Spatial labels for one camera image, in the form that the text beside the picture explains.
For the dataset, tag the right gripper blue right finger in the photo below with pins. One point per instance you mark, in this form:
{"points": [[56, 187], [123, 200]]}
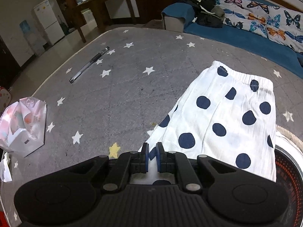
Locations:
{"points": [[178, 164]]}

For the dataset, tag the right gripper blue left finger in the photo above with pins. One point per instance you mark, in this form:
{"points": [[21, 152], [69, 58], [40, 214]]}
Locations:
{"points": [[127, 164]]}

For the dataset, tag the white navy polka dot pants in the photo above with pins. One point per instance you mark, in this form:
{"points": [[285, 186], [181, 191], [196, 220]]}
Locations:
{"points": [[224, 114]]}

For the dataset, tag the black pen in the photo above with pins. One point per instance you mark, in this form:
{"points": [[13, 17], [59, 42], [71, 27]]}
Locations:
{"points": [[85, 67]]}

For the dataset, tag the white tissue box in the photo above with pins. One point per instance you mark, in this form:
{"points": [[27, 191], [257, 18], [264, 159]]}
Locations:
{"points": [[23, 126]]}

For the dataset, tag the round induction cooker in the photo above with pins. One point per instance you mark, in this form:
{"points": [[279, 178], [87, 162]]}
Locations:
{"points": [[288, 159]]}

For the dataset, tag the blue sofa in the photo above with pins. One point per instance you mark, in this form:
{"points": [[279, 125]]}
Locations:
{"points": [[280, 54]]}

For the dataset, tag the water dispenser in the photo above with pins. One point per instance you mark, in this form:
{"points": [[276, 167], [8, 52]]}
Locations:
{"points": [[33, 37]]}

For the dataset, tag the white refrigerator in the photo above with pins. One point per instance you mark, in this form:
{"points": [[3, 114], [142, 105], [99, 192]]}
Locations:
{"points": [[47, 22]]}

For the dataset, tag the wooden side table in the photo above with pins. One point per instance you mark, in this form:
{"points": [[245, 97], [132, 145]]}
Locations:
{"points": [[100, 14]]}

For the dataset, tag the butterfly print pillow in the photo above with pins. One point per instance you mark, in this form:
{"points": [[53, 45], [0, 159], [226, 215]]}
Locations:
{"points": [[278, 24]]}

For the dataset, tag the black bag on sofa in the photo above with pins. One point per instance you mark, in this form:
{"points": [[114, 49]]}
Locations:
{"points": [[207, 12]]}

